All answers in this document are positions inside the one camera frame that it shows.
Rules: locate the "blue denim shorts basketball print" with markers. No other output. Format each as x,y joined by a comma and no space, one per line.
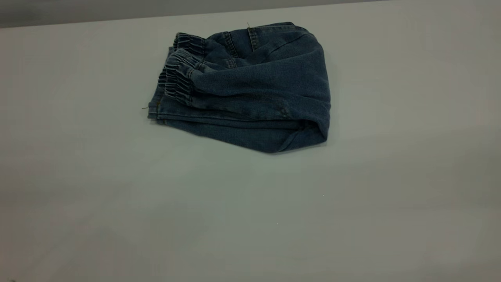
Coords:
258,90

